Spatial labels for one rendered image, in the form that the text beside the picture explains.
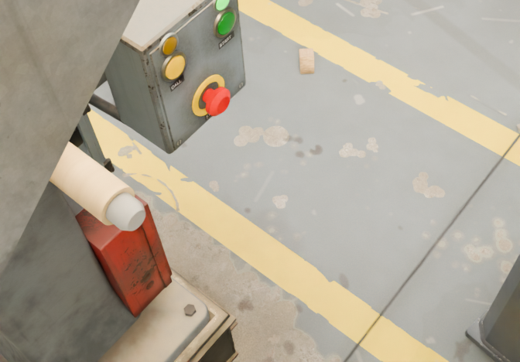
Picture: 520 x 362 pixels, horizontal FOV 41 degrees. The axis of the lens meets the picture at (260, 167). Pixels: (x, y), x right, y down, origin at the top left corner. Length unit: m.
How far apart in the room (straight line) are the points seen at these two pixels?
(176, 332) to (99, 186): 1.02
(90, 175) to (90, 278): 0.82
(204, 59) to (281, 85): 1.35
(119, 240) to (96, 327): 0.24
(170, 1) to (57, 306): 0.66
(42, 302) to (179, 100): 0.52
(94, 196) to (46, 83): 0.22
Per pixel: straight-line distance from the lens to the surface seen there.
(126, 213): 0.50
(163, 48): 0.80
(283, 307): 1.82
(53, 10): 0.28
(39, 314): 1.28
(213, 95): 0.90
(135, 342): 1.50
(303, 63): 2.23
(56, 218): 1.14
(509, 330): 1.70
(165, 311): 1.52
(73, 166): 0.52
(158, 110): 0.87
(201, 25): 0.84
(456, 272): 1.91
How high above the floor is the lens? 1.68
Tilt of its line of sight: 56 degrees down
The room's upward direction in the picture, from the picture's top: 5 degrees counter-clockwise
